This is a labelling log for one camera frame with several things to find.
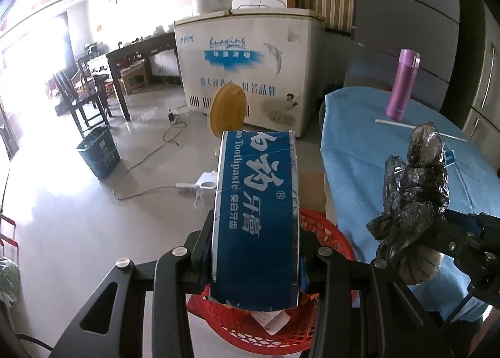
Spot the white rice cooker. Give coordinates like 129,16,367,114
196,0,233,15

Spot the small blue torn box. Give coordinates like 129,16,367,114
445,150,456,168

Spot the black plastic bag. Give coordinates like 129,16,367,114
366,123,449,285

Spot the dark blue waste bin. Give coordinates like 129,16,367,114
76,126,120,179

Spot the white power strip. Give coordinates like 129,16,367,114
175,171,218,194

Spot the purple thermos bottle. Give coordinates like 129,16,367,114
385,49,420,122

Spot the blue toothpaste box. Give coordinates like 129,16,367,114
210,130,300,311

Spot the dark wooden chair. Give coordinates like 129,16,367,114
52,71,109,138

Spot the silver refrigerator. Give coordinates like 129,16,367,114
463,0,499,172

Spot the red mesh trash basket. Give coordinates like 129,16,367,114
187,208,356,355

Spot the white printed medicine box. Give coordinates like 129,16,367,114
251,310,290,335

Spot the cardboard sheet on floor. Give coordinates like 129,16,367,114
298,172,326,216

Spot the grey cabinet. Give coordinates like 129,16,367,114
344,0,459,111

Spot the white chest freezer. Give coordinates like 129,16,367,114
174,8,325,136

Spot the white thin stick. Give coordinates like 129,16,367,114
374,118,469,143

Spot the yellow desk fan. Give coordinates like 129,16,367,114
208,83,248,139

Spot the dark wooden table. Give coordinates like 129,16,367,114
106,31,177,122

